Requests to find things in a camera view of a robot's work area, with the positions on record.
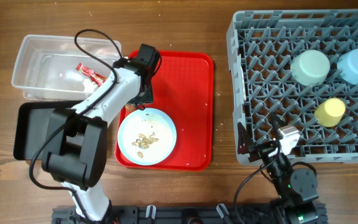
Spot green bowl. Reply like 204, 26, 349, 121
290, 50, 331, 86

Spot white tissue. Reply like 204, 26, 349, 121
83, 79, 99, 93

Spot orange carrot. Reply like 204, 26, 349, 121
125, 104, 137, 113

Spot red snack wrapper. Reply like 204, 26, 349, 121
76, 63, 107, 86

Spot left black cable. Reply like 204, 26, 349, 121
29, 29, 124, 223

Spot grey dishwasher rack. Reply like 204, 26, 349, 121
226, 9, 358, 163

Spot light blue bowl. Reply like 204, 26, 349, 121
336, 48, 358, 85

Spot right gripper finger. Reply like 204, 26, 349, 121
270, 113, 287, 133
237, 122, 254, 154

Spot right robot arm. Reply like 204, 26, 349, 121
234, 114, 319, 223

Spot peanut pile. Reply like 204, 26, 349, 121
131, 133, 159, 158

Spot red serving tray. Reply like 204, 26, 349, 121
114, 50, 214, 171

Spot light blue plate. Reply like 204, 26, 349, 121
117, 108, 177, 166

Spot clear plastic bin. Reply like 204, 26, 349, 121
11, 35, 110, 101

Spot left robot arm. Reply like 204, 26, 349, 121
33, 44, 162, 223

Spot yellow cup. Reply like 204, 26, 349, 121
314, 98, 346, 128

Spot black plastic tray bin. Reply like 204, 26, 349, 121
13, 101, 80, 161

